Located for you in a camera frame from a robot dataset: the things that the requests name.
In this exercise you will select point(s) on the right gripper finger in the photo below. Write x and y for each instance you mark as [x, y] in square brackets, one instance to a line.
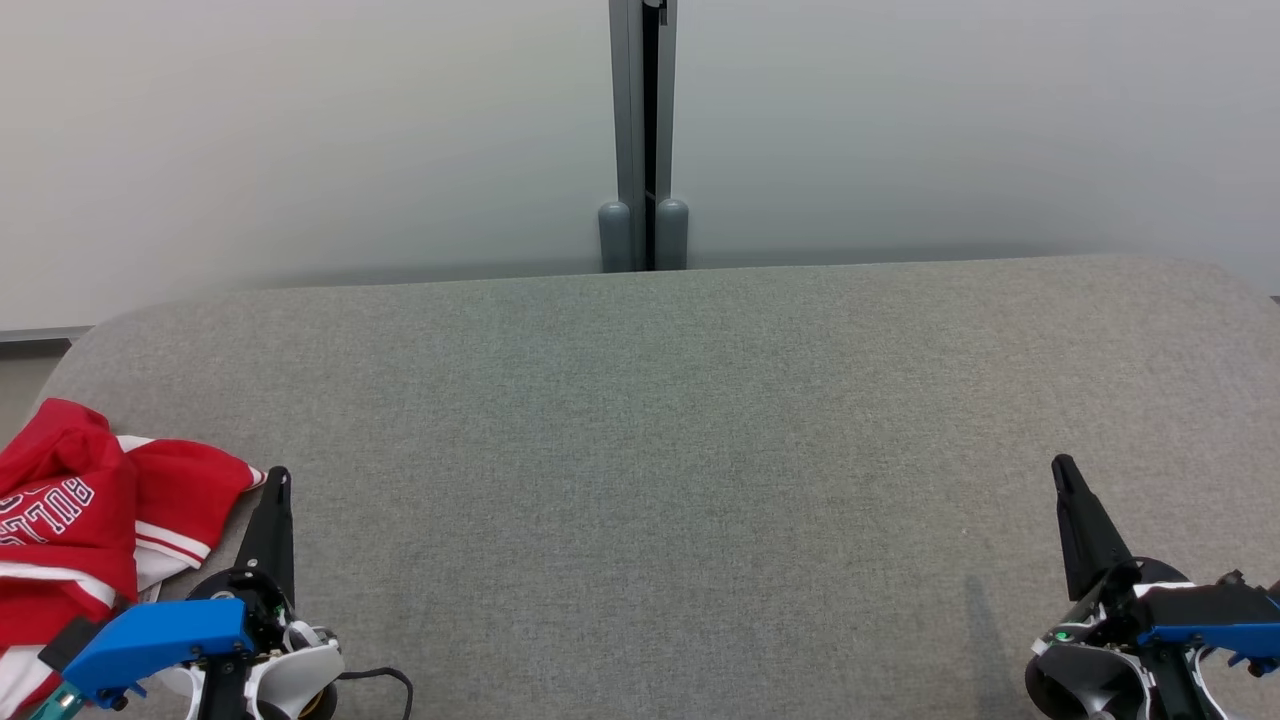
[1090, 540]

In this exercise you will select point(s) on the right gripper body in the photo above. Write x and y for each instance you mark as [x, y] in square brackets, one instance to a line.
[1085, 670]

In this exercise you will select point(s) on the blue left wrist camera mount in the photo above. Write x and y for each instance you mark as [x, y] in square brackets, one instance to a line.
[150, 640]

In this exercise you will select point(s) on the red white basketball jersey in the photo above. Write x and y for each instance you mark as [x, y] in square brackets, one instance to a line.
[60, 470]

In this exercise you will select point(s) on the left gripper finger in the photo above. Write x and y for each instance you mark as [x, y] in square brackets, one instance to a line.
[275, 530]

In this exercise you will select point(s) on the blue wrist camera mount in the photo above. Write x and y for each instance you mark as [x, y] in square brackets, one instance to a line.
[150, 640]
[1200, 637]

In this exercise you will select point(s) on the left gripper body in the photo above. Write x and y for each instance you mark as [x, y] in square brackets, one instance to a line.
[290, 660]

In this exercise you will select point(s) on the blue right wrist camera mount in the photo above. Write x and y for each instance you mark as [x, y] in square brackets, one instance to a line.
[1200, 637]

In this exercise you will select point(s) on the grey partition post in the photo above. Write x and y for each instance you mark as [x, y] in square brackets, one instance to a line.
[667, 100]
[627, 100]

